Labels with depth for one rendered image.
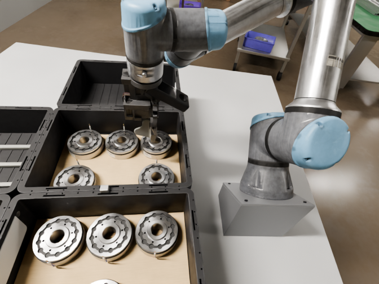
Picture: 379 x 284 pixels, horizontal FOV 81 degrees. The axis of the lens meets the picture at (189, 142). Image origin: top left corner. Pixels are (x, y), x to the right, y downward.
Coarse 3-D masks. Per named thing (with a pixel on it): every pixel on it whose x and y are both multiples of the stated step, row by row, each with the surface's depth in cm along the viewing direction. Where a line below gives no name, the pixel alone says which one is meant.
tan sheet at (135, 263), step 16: (32, 240) 52; (32, 256) 50; (80, 256) 51; (128, 256) 52; (144, 256) 52; (176, 256) 53; (32, 272) 48; (48, 272) 48; (64, 272) 49; (80, 272) 49; (96, 272) 49; (112, 272) 50; (128, 272) 50; (144, 272) 50; (160, 272) 51; (176, 272) 51
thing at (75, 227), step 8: (64, 216) 54; (48, 224) 52; (56, 224) 52; (64, 224) 53; (72, 224) 53; (80, 224) 53; (40, 232) 51; (72, 232) 52; (80, 232) 52; (40, 240) 50; (72, 240) 51; (80, 240) 51; (40, 248) 49; (48, 248) 49; (56, 248) 49; (64, 248) 49; (72, 248) 49; (40, 256) 47; (48, 256) 48; (56, 256) 48; (64, 256) 48
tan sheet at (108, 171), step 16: (64, 144) 72; (176, 144) 77; (64, 160) 68; (80, 160) 69; (96, 160) 69; (112, 160) 70; (128, 160) 71; (144, 160) 71; (160, 160) 72; (176, 160) 73; (96, 176) 65; (112, 176) 66; (128, 176) 67; (176, 176) 68
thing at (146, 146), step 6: (162, 132) 76; (144, 138) 74; (168, 138) 75; (144, 144) 72; (150, 144) 72; (162, 144) 72; (168, 144) 73; (150, 150) 70; (156, 150) 70; (162, 150) 71
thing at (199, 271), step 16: (64, 192) 50; (80, 192) 51; (96, 192) 51; (112, 192) 52; (128, 192) 52; (144, 192) 53; (160, 192) 55; (176, 192) 54; (192, 192) 54; (192, 208) 51; (0, 224) 44; (192, 224) 49; (0, 240) 43; (192, 240) 47
